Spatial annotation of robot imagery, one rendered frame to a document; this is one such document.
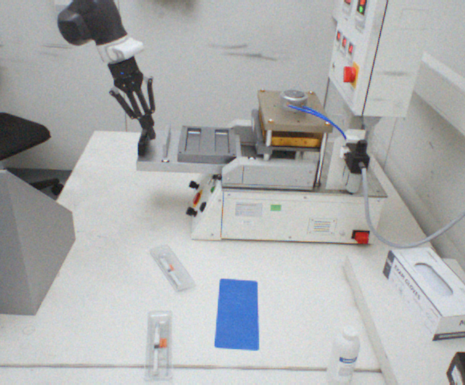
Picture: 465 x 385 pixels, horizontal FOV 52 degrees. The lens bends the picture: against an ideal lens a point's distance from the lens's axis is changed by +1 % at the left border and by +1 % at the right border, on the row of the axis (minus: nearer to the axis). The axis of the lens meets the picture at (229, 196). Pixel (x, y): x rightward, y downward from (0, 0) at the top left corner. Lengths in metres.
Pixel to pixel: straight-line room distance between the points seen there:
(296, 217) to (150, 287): 0.45
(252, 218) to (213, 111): 1.64
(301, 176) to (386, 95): 0.29
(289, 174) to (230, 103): 1.65
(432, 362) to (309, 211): 0.49
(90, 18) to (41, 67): 1.71
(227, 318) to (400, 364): 0.39
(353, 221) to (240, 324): 0.47
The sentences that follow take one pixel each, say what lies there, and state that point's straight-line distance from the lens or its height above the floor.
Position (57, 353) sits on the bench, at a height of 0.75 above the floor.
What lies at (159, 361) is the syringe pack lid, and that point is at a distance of 1.05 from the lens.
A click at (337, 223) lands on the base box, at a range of 1.39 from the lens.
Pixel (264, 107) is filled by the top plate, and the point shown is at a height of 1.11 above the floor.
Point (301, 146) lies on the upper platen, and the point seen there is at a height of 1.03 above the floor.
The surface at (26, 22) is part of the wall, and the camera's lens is 2.95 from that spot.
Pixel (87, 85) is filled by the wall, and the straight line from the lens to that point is 2.96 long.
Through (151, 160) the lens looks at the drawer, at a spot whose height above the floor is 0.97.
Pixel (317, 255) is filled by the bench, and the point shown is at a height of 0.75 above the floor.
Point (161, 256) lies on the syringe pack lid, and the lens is 1.29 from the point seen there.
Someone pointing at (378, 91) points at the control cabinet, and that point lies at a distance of 1.25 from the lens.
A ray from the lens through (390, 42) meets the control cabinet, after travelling 1.22.
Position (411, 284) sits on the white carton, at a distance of 1.20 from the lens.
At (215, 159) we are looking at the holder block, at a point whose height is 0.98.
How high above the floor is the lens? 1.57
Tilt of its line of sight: 31 degrees down
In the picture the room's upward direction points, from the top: 4 degrees clockwise
